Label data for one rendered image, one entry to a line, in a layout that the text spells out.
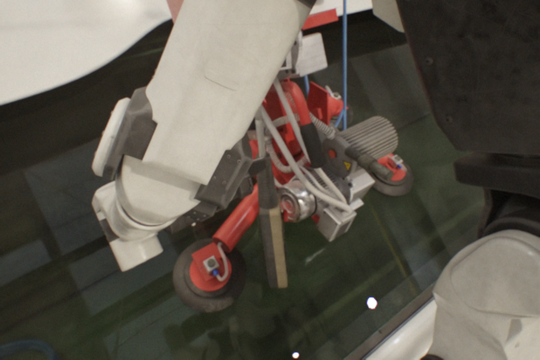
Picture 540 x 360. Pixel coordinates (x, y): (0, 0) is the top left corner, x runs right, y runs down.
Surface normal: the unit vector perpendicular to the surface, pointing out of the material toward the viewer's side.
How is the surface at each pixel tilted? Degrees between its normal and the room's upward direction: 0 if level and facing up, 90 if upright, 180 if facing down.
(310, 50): 73
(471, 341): 90
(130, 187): 84
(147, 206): 96
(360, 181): 26
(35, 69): 21
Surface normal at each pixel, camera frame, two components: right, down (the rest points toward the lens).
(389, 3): -0.32, 0.94
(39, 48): 0.09, -0.63
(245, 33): 0.16, 0.49
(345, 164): -0.82, 0.37
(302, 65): 0.51, 0.13
